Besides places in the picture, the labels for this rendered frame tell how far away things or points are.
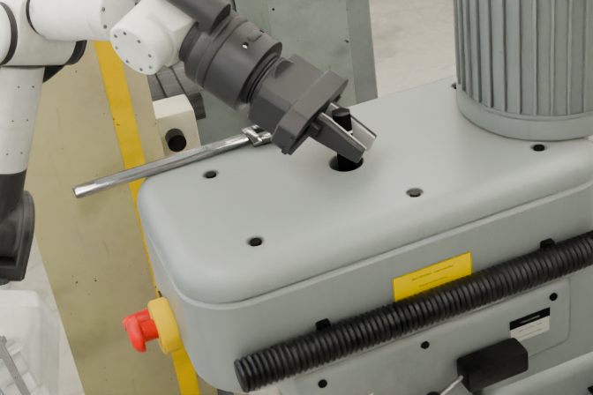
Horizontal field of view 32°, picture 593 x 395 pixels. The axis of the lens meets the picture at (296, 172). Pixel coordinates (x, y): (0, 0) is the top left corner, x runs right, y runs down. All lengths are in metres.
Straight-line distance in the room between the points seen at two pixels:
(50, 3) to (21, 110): 0.18
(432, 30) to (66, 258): 3.36
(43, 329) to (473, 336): 0.59
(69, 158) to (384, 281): 2.00
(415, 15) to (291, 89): 5.13
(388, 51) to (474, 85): 4.63
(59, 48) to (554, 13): 0.61
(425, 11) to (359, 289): 5.24
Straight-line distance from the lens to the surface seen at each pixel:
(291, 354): 0.99
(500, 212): 1.06
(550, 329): 1.21
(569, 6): 1.05
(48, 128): 2.90
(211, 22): 1.06
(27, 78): 1.34
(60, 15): 1.23
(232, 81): 1.07
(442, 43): 5.80
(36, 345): 1.41
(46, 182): 2.98
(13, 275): 1.45
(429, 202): 1.03
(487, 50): 1.09
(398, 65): 5.59
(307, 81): 1.08
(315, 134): 1.07
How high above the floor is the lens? 2.46
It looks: 31 degrees down
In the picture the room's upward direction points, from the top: 8 degrees counter-clockwise
